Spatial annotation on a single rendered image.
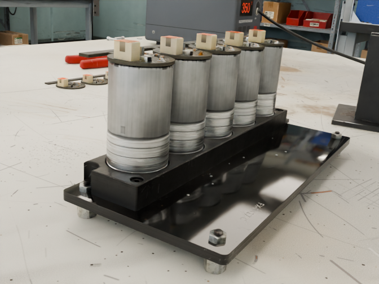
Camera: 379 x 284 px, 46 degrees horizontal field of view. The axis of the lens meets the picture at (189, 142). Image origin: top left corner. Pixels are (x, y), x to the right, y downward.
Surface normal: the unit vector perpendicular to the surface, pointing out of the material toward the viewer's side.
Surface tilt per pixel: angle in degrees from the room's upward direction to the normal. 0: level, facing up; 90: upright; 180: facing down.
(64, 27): 90
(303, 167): 0
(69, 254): 0
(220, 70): 90
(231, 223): 0
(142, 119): 90
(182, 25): 90
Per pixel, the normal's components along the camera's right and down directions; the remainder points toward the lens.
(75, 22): 0.85, 0.23
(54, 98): 0.07, -0.94
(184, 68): 0.09, 0.33
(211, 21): -0.46, 0.25
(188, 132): 0.35, 0.32
